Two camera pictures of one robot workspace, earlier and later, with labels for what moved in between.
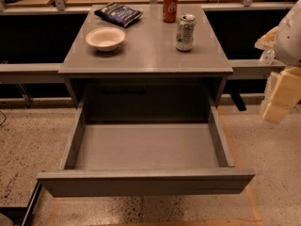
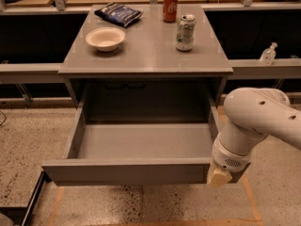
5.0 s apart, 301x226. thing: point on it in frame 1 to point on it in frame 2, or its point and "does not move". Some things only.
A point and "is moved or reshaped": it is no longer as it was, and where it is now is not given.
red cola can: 170,7 does not move
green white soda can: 185,32 does not move
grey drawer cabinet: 150,71 does not move
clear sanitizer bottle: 267,57 does not move
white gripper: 290,40 to 226,160
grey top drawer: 147,158 is moved or reshaped
